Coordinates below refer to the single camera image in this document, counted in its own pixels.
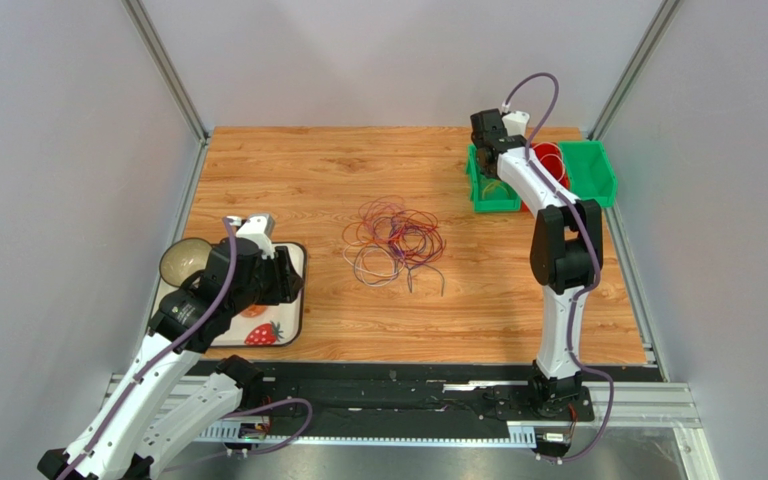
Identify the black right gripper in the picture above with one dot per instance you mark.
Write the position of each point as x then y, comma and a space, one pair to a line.
483, 157

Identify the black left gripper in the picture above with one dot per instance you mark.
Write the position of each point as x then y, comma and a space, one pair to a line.
286, 284

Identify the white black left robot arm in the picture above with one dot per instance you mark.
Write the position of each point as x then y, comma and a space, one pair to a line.
130, 438

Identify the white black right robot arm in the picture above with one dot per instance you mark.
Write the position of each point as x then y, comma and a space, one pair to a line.
565, 254

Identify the orange transparent cup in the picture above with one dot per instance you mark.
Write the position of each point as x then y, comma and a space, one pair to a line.
254, 311

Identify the white strawberry print tray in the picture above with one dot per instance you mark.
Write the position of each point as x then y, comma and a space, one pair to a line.
277, 327

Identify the green storage bin left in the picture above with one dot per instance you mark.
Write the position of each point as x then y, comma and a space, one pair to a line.
488, 195

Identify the green storage bin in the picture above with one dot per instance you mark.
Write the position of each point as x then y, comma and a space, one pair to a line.
488, 195
590, 172

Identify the red storage bin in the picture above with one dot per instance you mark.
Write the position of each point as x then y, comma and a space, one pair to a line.
554, 166

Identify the clear glass bowl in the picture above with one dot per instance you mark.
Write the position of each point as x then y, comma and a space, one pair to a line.
183, 259

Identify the green storage bin right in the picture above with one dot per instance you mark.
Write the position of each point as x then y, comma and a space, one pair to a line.
590, 172

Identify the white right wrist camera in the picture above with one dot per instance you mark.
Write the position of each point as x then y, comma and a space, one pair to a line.
515, 123

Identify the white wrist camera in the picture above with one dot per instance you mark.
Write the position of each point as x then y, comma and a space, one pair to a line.
258, 229
515, 123

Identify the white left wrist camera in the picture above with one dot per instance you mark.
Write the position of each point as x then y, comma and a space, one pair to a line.
258, 229

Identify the aluminium frame post right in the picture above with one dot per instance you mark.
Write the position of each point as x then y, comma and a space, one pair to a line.
650, 40

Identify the aluminium frame post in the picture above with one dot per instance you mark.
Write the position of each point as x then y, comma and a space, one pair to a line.
152, 40
650, 40

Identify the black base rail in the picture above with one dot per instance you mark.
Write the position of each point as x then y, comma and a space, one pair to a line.
401, 400

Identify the aluminium frame post left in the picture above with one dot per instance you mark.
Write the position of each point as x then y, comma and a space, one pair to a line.
152, 40

